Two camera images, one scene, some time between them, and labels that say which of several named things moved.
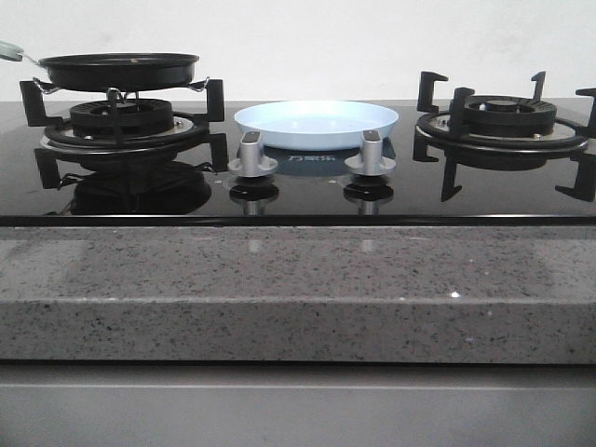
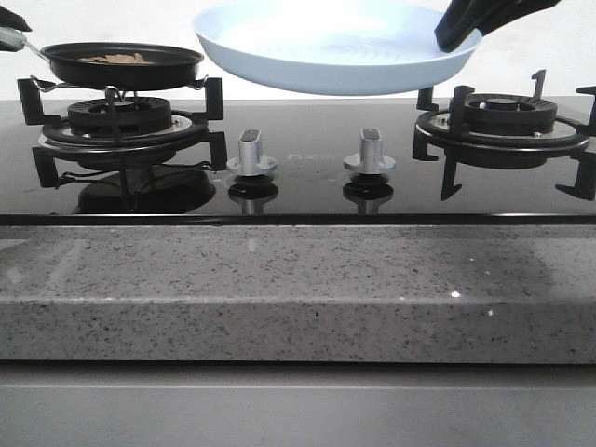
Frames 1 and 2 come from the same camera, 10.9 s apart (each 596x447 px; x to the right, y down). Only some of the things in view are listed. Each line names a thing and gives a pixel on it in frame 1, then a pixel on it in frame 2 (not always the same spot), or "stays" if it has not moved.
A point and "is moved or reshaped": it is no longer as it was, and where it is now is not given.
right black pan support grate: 441,136 stays
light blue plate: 315,125 -> 327,47
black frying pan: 119,72 is moved or reshaped
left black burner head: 121,117 stays
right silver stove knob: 371,161 stays
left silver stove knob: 250,161 stays
